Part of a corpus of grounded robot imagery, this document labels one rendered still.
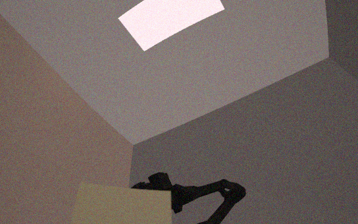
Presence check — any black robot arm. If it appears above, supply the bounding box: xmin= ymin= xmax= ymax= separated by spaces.
xmin=132 ymin=172 xmax=246 ymax=224

